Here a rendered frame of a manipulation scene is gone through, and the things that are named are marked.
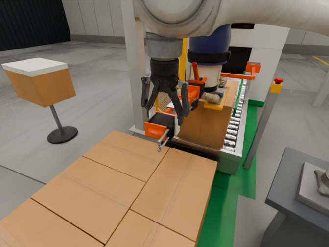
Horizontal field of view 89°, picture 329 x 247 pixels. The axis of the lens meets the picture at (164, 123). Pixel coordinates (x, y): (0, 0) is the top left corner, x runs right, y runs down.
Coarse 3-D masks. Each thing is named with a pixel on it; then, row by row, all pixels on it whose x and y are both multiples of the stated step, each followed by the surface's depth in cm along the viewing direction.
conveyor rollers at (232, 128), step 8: (240, 80) 287; (240, 96) 237; (240, 104) 210; (232, 112) 198; (240, 112) 194; (232, 120) 183; (232, 128) 169; (232, 136) 155; (224, 144) 150; (232, 144) 147
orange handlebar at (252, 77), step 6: (252, 72) 100; (204, 78) 90; (240, 78) 96; (246, 78) 95; (252, 78) 94; (180, 96) 71; (192, 96) 70; (168, 108) 62; (174, 114) 58; (150, 132) 50; (156, 132) 50; (162, 132) 50
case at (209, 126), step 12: (228, 84) 155; (228, 96) 133; (204, 108) 127; (228, 108) 119; (192, 120) 136; (204, 120) 132; (216, 120) 127; (228, 120) 123; (180, 132) 148; (192, 132) 142; (204, 132) 137; (216, 132) 132; (216, 144) 138
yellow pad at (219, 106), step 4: (228, 88) 111; (224, 92) 104; (220, 96) 99; (224, 96) 100; (208, 100) 94; (220, 100) 94; (224, 100) 96; (204, 104) 92; (208, 104) 91; (212, 104) 91; (216, 104) 91; (220, 104) 91; (212, 108) 91; (216, 108) 90; (220, 108) 89
